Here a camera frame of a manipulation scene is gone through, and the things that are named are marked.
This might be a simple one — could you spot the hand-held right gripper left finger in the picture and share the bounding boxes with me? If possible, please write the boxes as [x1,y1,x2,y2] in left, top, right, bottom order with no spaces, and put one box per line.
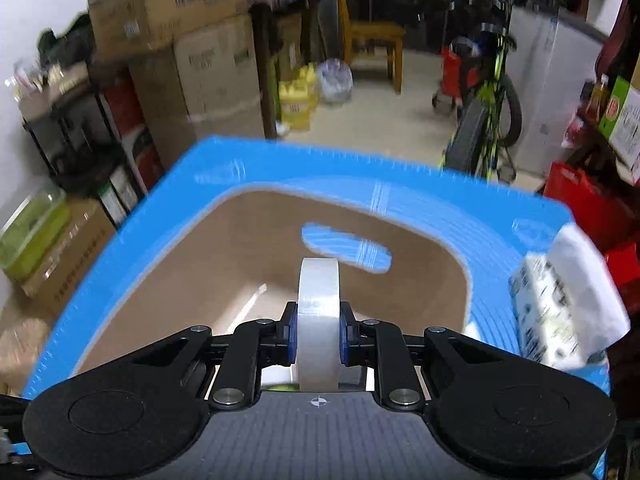
[122,301,300,409]

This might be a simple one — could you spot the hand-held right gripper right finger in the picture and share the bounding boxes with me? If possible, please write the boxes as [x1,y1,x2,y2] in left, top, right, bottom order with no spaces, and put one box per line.
[338,300,508,409]

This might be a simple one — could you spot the clear tape roll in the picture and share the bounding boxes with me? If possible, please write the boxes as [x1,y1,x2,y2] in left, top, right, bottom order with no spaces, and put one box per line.
[297,257,344,394]

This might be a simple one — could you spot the low cardboard box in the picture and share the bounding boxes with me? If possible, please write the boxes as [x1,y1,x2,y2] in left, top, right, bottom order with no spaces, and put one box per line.
[20,199,119,317]

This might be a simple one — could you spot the green lidded container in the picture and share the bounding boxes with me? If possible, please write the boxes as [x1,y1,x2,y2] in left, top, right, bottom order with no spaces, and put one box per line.
[0,186,72,282]

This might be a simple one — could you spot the blue silicone mat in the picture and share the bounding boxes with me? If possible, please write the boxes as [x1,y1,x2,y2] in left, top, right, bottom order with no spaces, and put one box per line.
[22,135,612,480]

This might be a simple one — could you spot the tissue box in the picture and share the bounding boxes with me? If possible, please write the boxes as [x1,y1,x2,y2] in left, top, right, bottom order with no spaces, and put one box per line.
[507,222,632,372]

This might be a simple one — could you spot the yellow jugs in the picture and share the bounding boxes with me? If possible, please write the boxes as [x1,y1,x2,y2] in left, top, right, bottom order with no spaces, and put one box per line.
[277,62,321,132]

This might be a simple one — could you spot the translucent plastic bag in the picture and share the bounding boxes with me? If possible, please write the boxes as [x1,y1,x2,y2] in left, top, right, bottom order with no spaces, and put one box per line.
[317,58,354,107]

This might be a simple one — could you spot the large closed cardboard box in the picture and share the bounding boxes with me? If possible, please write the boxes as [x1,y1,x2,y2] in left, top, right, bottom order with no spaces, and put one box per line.
[172,15,267,142]

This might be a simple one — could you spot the green and black bicycle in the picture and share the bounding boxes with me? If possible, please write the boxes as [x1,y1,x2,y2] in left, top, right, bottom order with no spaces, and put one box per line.
[434,0,524,182]

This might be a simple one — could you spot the red shopping bag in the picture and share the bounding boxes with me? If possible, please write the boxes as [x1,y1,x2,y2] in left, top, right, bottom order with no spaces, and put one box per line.
[542,160,640,252]

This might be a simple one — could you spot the red cart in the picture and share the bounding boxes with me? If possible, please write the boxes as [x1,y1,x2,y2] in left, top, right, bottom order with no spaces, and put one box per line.
[432,45,482,112]

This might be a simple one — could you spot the black metal rack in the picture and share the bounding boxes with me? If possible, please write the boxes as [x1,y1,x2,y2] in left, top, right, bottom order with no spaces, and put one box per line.
[20,74,152,227]

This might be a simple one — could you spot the wooden chair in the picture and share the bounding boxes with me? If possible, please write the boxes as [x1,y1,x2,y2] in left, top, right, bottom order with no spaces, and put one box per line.
[331,0,407,94]

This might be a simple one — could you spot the dark wooden side table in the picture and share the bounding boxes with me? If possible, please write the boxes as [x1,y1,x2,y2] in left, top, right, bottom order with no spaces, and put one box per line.
[249,0,327,138]

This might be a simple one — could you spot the white chest freezer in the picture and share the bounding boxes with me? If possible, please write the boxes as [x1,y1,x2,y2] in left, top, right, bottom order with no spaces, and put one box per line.
[500,4,609,179]

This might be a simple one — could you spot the yellow oil bottle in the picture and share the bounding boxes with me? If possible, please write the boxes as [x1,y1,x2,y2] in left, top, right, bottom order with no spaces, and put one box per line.
[582,74,612,127]

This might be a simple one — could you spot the open cardboard box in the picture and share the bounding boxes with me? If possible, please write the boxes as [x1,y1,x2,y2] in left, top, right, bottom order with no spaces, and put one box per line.
[80,0,251,64]

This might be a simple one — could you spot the green and white carton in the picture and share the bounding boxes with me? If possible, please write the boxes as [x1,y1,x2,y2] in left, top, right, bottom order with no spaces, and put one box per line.
[597,76,640,172]

